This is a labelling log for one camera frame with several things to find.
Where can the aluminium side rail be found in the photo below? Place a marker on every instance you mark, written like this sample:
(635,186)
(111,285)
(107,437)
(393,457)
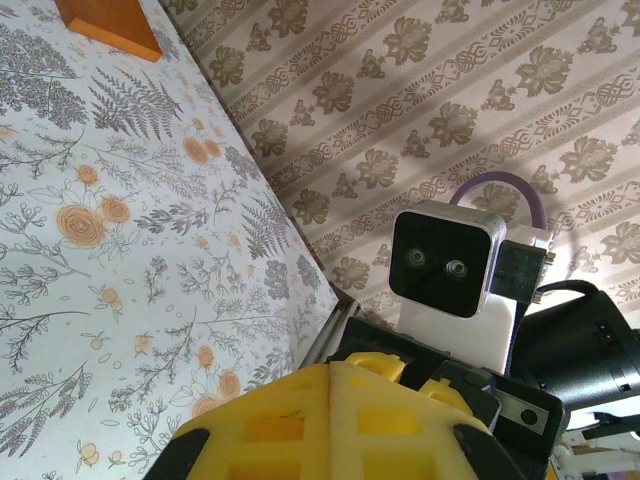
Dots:
(327,335)

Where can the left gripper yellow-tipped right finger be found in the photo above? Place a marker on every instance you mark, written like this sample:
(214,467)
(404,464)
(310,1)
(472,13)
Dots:
(400,430)

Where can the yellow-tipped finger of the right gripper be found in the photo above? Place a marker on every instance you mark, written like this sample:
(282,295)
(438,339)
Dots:
(377,365)
(436,391)

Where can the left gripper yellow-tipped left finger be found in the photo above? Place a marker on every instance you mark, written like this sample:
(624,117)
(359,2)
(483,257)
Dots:
(260,430)

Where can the floral patterned table mat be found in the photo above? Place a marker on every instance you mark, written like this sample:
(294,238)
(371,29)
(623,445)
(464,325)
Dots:
(125,250)

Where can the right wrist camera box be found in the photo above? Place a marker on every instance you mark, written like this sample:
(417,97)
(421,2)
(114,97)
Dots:
(440,260)

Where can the orange wooden block base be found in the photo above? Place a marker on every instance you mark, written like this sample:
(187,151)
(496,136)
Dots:
(115,25)

